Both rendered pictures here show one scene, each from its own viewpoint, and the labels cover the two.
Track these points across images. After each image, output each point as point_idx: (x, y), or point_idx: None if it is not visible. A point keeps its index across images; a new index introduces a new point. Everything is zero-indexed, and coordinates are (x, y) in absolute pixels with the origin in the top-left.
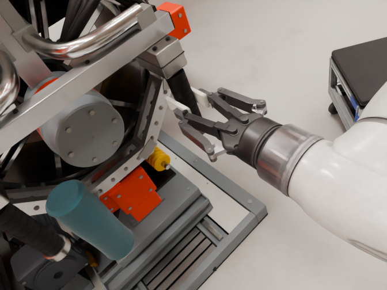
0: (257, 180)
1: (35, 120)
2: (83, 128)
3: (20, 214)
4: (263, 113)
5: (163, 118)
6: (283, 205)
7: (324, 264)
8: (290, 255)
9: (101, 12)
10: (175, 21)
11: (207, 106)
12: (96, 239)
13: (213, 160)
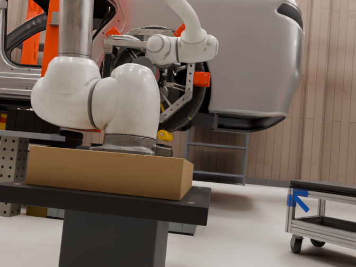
0: (213, 232)
1: (132, 44)
2: (141, 63)
3: (109, 59)
4: (176, 63)
5: (175, 110)
6: (206, 238)
7: (182, 249)
8: (174, 242)
9: (185, 67)
10: (203, 75)
11: (172, 71)
12: None
13: (153, 64)
